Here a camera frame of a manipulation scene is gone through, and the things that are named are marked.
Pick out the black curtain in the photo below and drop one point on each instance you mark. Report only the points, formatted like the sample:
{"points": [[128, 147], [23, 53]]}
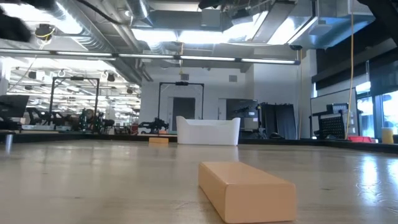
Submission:
{"points": [[280, 121]]}

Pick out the black monitor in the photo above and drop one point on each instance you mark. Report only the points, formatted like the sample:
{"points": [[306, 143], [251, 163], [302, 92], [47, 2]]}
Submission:
{"points": [[12, 105]]}

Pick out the yellow cup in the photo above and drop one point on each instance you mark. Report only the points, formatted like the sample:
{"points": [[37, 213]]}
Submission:
{"points": [[387, 136]]}

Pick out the black aluminium table frame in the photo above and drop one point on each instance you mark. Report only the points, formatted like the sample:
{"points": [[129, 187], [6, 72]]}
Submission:
{"points": [[264, 142]]}

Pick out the red tray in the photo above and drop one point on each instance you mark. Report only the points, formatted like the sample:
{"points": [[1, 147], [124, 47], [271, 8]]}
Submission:
{"points": [[359, 139]]}

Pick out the black equipment rack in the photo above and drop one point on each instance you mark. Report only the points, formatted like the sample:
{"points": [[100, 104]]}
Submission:
{"points": [[242, 118]]}

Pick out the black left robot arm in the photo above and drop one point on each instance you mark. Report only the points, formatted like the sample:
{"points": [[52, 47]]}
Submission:
{"points": [[12, 28]]}

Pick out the black background robot arms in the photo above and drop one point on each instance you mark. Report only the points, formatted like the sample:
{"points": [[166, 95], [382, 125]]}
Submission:
{"points": [[154, 126]]}

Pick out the black perforated cart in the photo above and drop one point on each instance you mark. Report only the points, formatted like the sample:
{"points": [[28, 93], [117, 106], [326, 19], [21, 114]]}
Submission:
{"points": [[332, 126]]}

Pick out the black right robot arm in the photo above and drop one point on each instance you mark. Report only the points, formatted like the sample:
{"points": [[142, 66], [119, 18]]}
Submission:
{"points": [[388, 12]]}

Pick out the white board panel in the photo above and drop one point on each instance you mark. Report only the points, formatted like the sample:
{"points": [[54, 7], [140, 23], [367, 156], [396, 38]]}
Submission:
{"points": [[323, 99]]}

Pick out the long orange wooden block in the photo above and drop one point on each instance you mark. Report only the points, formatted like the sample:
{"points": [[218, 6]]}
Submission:
{"points": [[158, 140], [248, 199]]}

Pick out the white plastic bin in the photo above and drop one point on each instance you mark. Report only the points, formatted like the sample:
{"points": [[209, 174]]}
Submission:
{"points": [[207, 132]]}

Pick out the long ceiling light bar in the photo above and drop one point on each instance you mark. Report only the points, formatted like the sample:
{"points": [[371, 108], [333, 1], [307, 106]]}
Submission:
{"points": [[149, 56]]}

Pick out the black gantry frame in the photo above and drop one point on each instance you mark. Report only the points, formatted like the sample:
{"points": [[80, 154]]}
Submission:
{"points": [[160, 105], [51, 99]]}

